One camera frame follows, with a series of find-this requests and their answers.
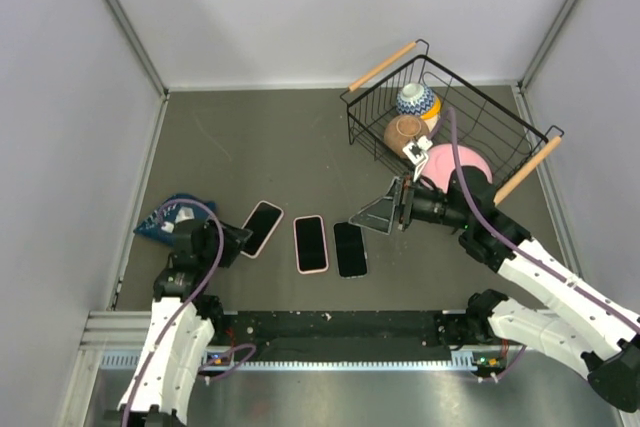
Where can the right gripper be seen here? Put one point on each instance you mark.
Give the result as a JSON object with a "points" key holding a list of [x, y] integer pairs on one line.
{"points": [[379, 216]]}

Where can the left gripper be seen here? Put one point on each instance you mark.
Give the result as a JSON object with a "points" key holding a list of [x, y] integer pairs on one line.
{"points": [[233, 239]]}

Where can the teal-edged black smartphone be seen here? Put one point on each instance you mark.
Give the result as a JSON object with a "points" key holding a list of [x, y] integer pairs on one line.
{"points": [[261, 229]]}

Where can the clear phone case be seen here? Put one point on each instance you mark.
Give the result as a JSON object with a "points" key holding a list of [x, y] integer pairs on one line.
{"points": [[351, 249]]}

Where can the pink phone case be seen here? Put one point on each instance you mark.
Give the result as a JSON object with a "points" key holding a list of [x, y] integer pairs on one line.
{"points": [[312, 245]]}

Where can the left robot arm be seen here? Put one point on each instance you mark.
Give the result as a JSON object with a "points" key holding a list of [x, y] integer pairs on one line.
{"points": [[183, 322]]}

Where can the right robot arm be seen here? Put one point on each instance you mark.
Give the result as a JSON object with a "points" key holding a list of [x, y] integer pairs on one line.
{"points": [[588, 333]]}

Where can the pink plate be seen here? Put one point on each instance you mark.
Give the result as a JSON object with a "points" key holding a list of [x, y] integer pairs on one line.
{"points": [[440, 164]]}

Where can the blue cloth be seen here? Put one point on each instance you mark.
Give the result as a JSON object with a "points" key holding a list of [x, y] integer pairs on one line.
{"points": [[149, 226]]}

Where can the brown ceramic bowl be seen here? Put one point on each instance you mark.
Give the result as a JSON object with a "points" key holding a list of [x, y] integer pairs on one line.
{"points": [[401, 130]]}

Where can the yellow white cup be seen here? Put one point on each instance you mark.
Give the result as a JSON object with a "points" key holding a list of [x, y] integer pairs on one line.
{"points": [[432, 116]]}

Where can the blue patterned bowl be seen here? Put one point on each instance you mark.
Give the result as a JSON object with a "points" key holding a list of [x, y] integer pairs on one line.
{"points": [[416, 99]]}

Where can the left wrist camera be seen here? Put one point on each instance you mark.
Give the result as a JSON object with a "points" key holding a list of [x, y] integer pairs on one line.
{"points": [[170, 216]]}

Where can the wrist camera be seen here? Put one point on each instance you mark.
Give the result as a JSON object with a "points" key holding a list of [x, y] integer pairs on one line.
{"points": [[417, 151], [170, 216]]}

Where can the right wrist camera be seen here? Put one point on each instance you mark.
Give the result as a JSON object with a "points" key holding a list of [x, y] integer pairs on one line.
{"points": [[417, 151]]}

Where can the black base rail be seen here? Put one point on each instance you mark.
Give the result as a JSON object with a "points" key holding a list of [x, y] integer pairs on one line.
{"points": [[429, 328]]}

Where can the grey slotted cable duct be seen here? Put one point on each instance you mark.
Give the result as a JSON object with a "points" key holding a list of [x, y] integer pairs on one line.
{"points": [[124, 360]]}

